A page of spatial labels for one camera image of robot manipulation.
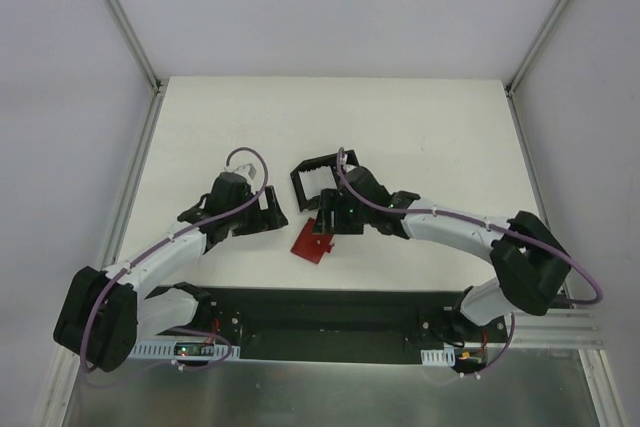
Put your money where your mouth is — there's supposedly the red leather card holder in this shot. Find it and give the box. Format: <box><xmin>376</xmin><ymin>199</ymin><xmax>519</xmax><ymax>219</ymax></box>
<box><xmin>290</xmin><ymin>218</ymin><xmax>334</xmax><ymax>265</ymax></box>

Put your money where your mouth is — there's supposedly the black card box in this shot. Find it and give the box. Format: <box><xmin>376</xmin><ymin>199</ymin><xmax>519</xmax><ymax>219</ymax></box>
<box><xmin>290</xmin><ymin>153</ymin><xmax>339</xmax><ymax>212</ymax></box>

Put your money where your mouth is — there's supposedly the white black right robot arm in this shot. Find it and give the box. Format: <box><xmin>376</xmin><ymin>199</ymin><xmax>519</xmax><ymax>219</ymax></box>
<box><xmin>308</xmin><ymin>167</ymin><xmax>569</xmax><ymax>342</ymax></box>

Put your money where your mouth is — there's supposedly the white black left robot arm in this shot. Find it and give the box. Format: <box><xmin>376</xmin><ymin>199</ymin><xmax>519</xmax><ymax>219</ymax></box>
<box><xmin>53</xmin><ymin>172</ymin><xmax>288</xmax><ymax>372</ymax></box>

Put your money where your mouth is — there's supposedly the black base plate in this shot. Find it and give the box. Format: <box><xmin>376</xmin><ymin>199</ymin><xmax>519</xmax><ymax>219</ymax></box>
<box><xmin>153</xmin><ymin>285</ymin><xmax>507</xmax><ymax>362</ymax></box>

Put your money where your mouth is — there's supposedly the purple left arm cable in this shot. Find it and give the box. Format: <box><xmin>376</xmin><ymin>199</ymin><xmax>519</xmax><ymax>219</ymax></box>
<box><xmin>79</xmin><ymin>147</ymin><xmax>272</xmax><ymax>376</ymax></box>

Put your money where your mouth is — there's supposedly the right white cable duct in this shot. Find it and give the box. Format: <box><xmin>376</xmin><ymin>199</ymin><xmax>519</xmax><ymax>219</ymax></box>
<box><xmin>420</xmin><ymin>348</ymin><xmax>456</xmax><ymax>367</ymax></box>

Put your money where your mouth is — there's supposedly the white cable duct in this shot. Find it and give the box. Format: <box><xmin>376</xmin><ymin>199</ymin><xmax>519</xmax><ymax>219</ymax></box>
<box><xmin>128</xmin><ymin>340</ymin><xmax>241</xmax><ymax>362</ymax></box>
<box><xmin>420</xmin><ymin>348</ymin><xmax>456</xmax><ymax>367</ymax></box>

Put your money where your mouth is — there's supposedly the left white cable duct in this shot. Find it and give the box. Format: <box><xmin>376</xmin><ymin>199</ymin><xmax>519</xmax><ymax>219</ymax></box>
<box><xmin>128</xmin><ymin>340</ymin><xmax>241</xmax><ymax>362</ymax></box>

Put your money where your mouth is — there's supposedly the right aluminium frame post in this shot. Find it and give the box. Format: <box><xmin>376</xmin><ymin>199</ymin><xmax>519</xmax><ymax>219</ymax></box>
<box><xmin>505</xmin><ymin>0</ymin><xmax>573</xmax><ymax>98</ymax></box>

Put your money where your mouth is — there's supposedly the aluminium frame post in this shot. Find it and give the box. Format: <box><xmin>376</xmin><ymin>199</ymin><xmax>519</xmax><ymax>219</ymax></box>
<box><xmin>103</xmin><ymin>0</ymin><xmax>163</xmax><ymax>92</ymax></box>
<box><xmin>505</xmin><ymin>0</ymin><xmax>573</xmax><ymax>98</ymax></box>

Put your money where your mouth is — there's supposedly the aluminium front rail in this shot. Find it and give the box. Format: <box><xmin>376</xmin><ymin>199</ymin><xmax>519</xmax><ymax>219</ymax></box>
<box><xmin>511</xmin><ymin>309</ymin><xmax>604</xmax><ymax>350</ymax></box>

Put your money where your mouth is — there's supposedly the left aluminium frame post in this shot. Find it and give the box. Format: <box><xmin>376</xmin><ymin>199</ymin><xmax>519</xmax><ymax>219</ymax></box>
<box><xmin>103</xmin><ymin>0</ymin><xmax>163</xmax><ymax>92</ymax></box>

